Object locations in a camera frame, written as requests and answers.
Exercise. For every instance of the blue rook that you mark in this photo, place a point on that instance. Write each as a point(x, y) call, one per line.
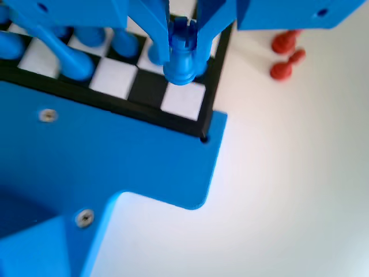
point(180, 63)

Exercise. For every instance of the blue king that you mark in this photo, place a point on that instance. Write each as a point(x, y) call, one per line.
point(75, 65)

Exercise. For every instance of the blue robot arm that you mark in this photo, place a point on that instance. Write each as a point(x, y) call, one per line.
point(31, 254)

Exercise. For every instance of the blue queen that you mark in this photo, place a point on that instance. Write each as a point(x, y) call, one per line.
point(89, 37)

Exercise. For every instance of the red knight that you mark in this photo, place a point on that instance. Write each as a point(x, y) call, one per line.
point(284, 43)

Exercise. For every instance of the black white chessboard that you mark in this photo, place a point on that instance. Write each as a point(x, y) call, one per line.
point(184, 99)

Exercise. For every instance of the red pawn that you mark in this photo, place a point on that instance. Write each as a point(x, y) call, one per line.
point(281, 72)

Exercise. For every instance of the blue board mounting plate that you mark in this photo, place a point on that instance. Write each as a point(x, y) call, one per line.
point(129, 161)

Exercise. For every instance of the blue bishop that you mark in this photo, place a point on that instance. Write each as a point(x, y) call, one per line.
point(10, 46)

